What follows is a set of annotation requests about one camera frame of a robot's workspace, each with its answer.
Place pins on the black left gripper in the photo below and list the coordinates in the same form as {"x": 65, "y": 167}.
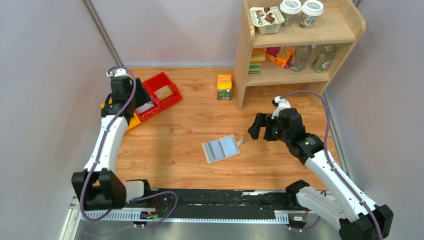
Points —
{"x": 141, "y": 96}

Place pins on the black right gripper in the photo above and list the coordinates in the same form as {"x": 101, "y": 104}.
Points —
{"x": 269, "y": 127}

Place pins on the grey translucent card holder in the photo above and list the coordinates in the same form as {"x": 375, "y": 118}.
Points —
{"x": 222, "y": 148}

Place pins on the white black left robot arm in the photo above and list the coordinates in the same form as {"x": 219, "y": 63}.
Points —
{"x": 97, "y": 187}

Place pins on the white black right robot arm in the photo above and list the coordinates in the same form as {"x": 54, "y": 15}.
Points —
{"x": 352, "y": 212}

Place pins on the gold credit card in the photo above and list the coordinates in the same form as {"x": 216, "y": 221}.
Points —
{"x": 163, "y": 92}

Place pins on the red far plastic bin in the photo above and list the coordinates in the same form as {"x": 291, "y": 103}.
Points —
{"x": 161, "y": 79}

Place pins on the red plastic bin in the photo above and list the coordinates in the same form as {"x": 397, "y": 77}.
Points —
{"x": 161, "y": 79}
{"x": 148, "y": 113}

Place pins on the yellow plastic bin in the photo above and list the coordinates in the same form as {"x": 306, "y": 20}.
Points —
{"x": 134, "y": 122}

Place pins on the red middle plastic bin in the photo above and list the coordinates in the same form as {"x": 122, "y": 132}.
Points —
{"x": 148, "y": 113}

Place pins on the yellow green juice carton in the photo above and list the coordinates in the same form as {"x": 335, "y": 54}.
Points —
{"x": 224, "y": 87}

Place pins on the yellow green sponge stack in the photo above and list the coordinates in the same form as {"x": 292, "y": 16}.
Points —
{"x": 257, "y": 58}

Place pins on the orange snack box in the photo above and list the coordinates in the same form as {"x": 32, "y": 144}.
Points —
{"x": 280, "y": 56}

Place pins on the wooden shelf unit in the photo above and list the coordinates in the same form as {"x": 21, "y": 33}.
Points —
{"x": 341, "y": 25}

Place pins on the left clear plastic bottle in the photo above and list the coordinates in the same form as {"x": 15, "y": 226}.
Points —
{"x": 300, "y": 57}

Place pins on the clear plastic bottle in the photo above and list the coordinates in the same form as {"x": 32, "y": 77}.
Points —
{"x": 300, "y": 57}
{"x": 324, "y": 57}

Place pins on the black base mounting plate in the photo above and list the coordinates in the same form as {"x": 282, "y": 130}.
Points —
{"x": 218, "y": 204}

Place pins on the right clear plastic bottle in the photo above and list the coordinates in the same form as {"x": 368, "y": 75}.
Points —
{"x": 324, "y": 57}

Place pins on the Chobani yogurt cup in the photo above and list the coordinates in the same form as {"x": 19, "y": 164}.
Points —
{"x": 267, "y": 20}

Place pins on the left white-lidded paper cup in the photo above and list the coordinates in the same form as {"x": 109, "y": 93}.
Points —
{"x": 289, "y": 10}

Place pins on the white-lidded paper cup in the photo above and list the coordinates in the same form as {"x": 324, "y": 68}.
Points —
{"x": 289, "y": 10}
{"x": 311, "y": 10}

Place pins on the right white-lidded paper cup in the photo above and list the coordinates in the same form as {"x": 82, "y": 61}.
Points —
{"x": 311, "y": 10}

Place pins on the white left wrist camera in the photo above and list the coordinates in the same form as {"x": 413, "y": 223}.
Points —
{"x": 117, "y": 72}

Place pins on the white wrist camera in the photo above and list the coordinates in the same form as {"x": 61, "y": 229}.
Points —
{"x": 280, "y": 104}
{"x": 117, "y": 72}

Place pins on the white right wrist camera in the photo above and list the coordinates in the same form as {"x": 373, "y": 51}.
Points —
{"x": 280, "y": 104}

